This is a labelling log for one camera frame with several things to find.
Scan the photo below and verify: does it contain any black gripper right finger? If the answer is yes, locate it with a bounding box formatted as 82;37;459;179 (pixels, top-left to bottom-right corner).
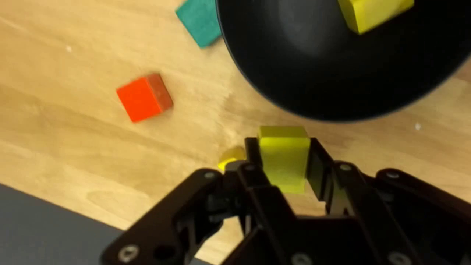
306;138;334;201

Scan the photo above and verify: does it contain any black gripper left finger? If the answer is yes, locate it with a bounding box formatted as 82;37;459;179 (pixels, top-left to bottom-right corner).
243;137;271;187

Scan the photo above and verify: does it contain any small yellow block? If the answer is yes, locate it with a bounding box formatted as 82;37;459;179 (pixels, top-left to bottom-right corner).
218;145;246;170

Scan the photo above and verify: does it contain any yellow cube block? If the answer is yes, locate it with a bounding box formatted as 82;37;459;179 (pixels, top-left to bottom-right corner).
259;125;310;194

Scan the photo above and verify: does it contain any black bowl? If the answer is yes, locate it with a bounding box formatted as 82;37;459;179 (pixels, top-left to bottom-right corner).
216;0;471;122

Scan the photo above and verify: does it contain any orange cube block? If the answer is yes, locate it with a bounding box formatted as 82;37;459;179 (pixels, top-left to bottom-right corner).
116;73;174;122

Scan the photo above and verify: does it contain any teal block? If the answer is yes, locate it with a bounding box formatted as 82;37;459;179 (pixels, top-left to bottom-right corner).
175;0;221;48

